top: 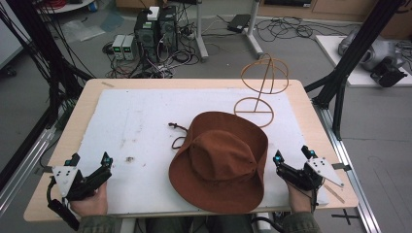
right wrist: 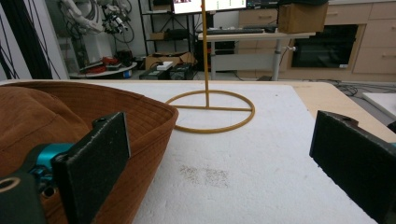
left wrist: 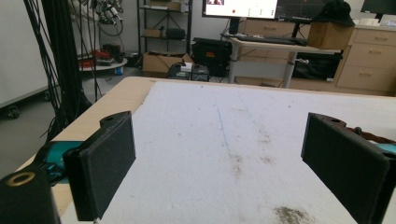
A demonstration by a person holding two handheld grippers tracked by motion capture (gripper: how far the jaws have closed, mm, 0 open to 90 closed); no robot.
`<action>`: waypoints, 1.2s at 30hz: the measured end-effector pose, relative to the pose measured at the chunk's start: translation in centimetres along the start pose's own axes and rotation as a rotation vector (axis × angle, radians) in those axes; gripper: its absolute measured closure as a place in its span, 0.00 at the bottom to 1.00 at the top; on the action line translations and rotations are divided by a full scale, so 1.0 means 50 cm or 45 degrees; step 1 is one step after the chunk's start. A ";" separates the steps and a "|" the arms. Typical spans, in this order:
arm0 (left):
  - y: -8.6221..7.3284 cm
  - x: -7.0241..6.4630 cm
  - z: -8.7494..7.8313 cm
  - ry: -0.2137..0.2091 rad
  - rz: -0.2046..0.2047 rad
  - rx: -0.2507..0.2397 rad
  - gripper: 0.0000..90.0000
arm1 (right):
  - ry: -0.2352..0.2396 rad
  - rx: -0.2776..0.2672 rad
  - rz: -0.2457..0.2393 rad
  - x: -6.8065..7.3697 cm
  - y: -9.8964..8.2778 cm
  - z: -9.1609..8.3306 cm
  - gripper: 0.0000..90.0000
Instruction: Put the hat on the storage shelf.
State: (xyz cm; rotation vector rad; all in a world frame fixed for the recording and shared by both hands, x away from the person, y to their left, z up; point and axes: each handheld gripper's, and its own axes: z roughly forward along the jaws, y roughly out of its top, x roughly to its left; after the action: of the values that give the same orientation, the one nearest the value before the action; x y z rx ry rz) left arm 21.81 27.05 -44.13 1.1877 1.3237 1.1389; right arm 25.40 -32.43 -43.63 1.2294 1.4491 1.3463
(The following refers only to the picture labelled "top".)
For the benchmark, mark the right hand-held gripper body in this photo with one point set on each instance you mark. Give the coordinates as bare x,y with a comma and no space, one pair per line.
319,168

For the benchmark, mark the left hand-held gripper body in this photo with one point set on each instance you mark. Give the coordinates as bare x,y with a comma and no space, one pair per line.
66,179

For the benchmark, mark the brown brimmed hat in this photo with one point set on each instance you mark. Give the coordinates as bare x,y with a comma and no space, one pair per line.
223,161

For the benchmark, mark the wooden hat stand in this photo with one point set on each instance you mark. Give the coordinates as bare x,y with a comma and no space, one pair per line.
256,111

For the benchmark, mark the person's left hand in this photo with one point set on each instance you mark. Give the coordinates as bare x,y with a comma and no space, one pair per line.
92,205

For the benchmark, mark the person's right hand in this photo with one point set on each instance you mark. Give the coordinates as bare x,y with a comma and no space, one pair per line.
299,200

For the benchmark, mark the black tape strip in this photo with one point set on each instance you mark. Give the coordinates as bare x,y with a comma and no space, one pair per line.
341,167
43,170

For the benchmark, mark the thin wooden stick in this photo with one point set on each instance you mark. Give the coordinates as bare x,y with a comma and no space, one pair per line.
334,193

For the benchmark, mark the black tape cross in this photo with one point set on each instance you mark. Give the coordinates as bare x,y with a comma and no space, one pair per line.
346,216

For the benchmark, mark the white power strip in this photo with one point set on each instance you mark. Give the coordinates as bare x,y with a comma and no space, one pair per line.
263,225

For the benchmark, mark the white foam mat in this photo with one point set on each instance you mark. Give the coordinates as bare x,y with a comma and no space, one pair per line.
145,113

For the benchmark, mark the white floor board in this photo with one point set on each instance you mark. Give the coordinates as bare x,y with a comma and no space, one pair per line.
330,48

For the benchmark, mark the black caster wheel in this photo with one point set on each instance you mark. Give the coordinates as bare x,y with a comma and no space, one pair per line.
9,72

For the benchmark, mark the black device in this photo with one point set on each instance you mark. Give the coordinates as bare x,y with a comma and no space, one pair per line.
387,73

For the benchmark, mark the grey power supply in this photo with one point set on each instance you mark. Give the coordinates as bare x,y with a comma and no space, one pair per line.
118,47
130,48

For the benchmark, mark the grey rounded device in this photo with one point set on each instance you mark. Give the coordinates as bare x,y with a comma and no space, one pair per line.
379,51

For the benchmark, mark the white metal stand leg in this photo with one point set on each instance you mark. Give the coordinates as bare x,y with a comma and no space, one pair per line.
254,35
201,39

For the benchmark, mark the clear plastic sheet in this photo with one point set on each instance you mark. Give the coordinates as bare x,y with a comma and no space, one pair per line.
82,30

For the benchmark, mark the black computer tower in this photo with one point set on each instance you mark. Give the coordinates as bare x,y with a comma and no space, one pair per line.
167,29
146,39

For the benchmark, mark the blue plastic sheet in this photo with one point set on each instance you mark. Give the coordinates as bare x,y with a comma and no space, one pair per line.
111,22

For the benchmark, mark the black flat box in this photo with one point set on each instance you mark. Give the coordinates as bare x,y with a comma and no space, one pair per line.
239,22

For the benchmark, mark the round white table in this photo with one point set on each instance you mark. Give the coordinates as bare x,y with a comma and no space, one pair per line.
76,6

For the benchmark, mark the white box on computer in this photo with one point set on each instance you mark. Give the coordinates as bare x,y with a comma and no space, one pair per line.
153,13

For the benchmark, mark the aluminium rail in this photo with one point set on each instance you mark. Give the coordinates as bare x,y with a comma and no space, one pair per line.
22,161
353,181

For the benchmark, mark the black metal frame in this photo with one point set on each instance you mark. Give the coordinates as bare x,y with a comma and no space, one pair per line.
45,42
356,48

